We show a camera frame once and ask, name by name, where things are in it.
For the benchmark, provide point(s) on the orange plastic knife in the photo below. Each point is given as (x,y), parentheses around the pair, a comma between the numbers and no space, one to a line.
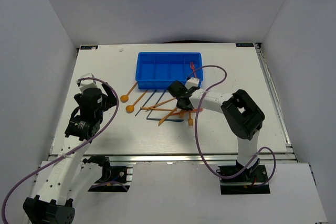
(167,116)

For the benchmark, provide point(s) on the orange spoon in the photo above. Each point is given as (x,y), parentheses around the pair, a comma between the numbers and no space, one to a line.
(130,108)
(124,98)

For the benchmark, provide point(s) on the orange chopstick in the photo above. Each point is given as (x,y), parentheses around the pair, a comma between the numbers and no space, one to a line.
(157,105)
(156,109)

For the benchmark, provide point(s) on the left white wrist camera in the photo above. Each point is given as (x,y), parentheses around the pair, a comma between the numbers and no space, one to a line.
(86,84)

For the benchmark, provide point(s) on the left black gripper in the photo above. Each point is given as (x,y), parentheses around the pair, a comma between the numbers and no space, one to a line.
(110,100)

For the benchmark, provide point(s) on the orange chopstick upper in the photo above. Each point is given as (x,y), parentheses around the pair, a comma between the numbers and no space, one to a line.
(157,105)

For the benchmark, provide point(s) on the orange chopstick lower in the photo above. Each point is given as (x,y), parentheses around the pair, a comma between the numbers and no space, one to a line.
(156,109)

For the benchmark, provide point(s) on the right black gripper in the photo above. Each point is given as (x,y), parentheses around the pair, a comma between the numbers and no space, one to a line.
(186,109)

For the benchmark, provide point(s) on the dark blue chopstick left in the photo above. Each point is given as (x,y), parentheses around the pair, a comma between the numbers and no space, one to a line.
(149,98)

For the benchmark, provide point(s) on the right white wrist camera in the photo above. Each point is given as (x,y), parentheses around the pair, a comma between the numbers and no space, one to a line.
(192,82)

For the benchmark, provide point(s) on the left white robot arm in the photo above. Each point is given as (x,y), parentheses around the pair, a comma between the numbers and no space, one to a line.
(55,201)

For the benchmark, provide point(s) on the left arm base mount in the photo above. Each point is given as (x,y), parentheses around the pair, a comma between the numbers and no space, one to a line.
(113,178)

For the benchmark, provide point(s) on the orange spoon upper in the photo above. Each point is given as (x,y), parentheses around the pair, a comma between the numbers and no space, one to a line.
(124,98)

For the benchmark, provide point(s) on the blue divided plastic tray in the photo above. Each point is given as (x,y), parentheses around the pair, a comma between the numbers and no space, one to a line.
(157,70)

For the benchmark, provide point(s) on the dark blue plastic knife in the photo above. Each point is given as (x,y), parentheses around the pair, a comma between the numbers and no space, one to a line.
(167,120)

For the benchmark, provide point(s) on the red-orange plastic fork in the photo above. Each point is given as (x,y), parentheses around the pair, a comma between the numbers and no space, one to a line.
(195,71)

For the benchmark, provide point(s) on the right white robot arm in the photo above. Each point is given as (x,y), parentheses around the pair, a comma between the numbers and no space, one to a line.
(242,114)

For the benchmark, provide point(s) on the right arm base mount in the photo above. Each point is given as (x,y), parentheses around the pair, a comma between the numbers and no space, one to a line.
(254,185)

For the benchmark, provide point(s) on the red-orange plastic knife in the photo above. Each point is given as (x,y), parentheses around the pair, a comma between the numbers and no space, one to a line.
(177,113)

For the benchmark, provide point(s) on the orange spoon lower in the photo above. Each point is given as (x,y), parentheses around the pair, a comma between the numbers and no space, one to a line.
(130,108)

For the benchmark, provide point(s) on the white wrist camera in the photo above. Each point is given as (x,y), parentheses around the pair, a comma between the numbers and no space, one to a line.
(86,84)
(192,82)

